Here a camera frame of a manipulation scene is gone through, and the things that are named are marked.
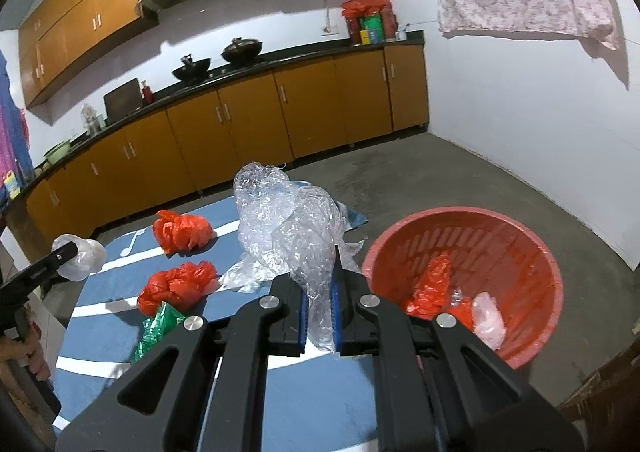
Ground clear plastic bag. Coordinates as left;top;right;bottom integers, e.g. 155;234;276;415
51;234;107;282

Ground red plastic bag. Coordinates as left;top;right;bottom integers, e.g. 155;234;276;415
152;210;216;256
137;261;220;317

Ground large bubble wrap sheet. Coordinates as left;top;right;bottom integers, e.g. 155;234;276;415
221;163;367;351

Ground lower orange kitchen cabinets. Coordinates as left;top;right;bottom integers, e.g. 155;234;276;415
6;42;428;244

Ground person's left hand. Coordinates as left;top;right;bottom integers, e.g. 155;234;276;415
0;324;51;382

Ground green plastic bag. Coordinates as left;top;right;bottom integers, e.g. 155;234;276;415
131;302;186;363

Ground white bag in basket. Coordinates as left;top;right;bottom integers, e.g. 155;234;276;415
472;291;506;351

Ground red bag in basket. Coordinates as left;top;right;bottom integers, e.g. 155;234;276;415
400;253;473;329

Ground red plastic waste basket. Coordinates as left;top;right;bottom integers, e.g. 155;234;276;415
361;206;564;370

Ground purple blue hanging cloth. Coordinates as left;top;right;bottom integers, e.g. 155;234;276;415
0;55;35;206

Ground green pot on counter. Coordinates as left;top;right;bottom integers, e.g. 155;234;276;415
44;140;72;165

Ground clear jar on counter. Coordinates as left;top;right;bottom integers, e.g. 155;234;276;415
81;104;106;137

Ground dark cutting board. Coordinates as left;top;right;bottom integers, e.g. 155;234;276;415
103;78;143;125

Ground red bottle on counter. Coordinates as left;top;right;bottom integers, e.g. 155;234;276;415
141;81;154;105

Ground black wok left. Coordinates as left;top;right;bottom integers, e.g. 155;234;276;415
172;54;210;86

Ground upper orange cabinets left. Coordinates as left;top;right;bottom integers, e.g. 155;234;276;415
18;0;158;107

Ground black wok with lid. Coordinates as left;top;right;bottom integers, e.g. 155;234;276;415
221;37;262;67

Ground white cup on counter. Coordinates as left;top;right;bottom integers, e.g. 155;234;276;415
395;24;409;41

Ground red bag of groceries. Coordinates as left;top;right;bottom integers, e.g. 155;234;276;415
342;0;398;45

